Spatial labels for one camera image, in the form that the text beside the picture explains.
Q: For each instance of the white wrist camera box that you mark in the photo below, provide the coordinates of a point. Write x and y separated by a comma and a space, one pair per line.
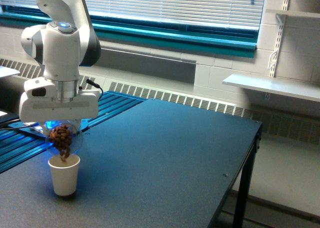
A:
39, 87

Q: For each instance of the white upper wall shelf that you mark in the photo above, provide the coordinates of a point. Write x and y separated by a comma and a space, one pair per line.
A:
299, 14

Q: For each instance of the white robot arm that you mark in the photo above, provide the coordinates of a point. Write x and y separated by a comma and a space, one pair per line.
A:
60, 47

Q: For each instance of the black table leg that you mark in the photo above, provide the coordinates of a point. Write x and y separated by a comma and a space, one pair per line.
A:
245, 181

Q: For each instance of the white window blinds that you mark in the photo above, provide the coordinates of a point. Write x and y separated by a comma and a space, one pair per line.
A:
237, 14

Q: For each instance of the teal window frame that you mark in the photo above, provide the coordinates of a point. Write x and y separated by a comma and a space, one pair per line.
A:
196, 39

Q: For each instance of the brown almonds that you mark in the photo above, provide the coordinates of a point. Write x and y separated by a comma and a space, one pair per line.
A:
61, 137

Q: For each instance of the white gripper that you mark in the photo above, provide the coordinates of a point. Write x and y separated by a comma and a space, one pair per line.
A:
42, 109

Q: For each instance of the clear plastic cup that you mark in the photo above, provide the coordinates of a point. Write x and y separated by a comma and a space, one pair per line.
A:
77, 136

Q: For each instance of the white lower wall shelf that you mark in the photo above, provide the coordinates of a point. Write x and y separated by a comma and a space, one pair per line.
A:
278, 86

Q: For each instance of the white board at left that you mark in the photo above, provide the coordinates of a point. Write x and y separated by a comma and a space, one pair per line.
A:
7, 72

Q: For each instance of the white paper cup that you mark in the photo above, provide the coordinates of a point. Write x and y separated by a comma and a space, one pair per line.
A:
64, 174

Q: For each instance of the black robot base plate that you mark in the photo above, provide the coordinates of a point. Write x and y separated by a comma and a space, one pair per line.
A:
37, 131

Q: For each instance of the white wall shelf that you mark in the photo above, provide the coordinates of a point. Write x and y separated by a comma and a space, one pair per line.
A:
278, 86
299, 14

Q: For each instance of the white shelf bracket rail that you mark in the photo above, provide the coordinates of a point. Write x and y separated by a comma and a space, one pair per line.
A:
273, 58

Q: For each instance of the blue slotted aluminium rail plate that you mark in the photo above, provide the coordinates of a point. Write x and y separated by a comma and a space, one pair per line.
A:
17, 147

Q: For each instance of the white radiator vent cover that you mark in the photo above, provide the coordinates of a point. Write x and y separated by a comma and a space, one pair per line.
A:
274, 123

